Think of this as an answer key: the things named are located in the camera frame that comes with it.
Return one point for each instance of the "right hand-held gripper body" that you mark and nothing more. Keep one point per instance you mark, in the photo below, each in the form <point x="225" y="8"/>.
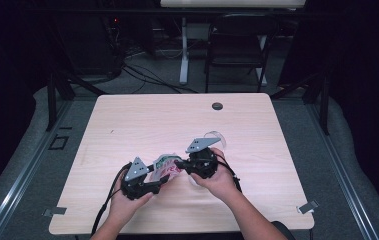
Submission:
<point x="203" y="161"/>

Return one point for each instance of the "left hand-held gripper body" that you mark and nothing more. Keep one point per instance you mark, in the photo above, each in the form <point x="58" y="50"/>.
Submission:
<point x="137" y="181"/>

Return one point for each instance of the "pink and white candy bag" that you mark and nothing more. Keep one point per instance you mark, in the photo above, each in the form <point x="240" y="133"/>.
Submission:
<point x="166" y="166"/>

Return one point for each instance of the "person's left hand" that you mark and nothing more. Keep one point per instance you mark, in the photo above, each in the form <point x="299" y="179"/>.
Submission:
<point x="125" y="206"/>

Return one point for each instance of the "person's right hand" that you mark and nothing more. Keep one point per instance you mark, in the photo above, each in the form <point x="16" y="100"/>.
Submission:
<point x="218" y="185"/>

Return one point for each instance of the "dark round table grommet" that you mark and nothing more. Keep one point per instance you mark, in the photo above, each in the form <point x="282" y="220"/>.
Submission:
<point x="217" y="106"/>

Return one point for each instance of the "grey tape piece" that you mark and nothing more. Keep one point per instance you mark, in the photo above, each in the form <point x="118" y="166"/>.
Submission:
<point x="55" y="211"/>
<point x="308" y="207"/>

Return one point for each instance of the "black tape strip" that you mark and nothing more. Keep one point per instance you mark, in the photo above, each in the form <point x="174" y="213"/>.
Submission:
<point x="65" y="128"/>

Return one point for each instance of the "black metal stand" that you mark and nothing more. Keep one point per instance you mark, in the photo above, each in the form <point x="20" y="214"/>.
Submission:
<point x="51" y="100"/>
<point x="324" y="103"/>

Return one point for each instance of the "black folding chair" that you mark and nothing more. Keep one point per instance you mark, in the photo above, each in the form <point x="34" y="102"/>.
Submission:
<point x="237" y="36"/>

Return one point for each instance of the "dark computer case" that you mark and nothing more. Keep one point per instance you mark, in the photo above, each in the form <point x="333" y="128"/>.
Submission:
<point x="83" y="43"/>

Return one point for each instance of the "white desk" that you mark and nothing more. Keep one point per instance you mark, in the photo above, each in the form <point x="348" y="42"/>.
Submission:
<point x="232" y="3"/>

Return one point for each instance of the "metal floor rail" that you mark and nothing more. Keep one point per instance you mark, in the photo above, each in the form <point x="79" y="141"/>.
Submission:
<point x="20" y="180"/>
<point x="340" y="170"/>

